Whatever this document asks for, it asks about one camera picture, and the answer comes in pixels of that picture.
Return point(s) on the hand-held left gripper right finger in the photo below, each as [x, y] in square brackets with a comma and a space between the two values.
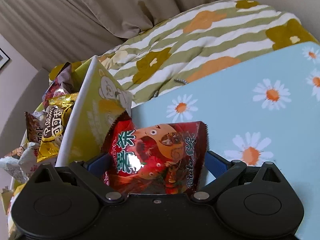
[217, 162]

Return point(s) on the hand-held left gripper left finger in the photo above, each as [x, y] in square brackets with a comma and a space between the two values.
[98, 163]

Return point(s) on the green cardboard box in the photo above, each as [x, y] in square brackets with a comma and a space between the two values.
[92, 120]

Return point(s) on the white red snack packet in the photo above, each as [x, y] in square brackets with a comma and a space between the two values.
[25, 162]

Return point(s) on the gold snack packet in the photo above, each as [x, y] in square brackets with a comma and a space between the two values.
[55, 132]

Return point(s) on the blue daisy print table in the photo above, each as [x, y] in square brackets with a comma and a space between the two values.
[262, 120]

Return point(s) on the dark brown snack packet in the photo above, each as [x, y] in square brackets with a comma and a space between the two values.
[61, 85]

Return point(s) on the grey sofa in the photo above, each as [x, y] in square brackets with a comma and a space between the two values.
[22, 100]

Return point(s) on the striped floral blanket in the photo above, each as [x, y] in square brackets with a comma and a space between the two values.
[200, 40]

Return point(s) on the beige curtain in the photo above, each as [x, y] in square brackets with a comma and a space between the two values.
[75, 12]

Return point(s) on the framed wall picture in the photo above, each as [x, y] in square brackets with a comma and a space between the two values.
[3, 57]

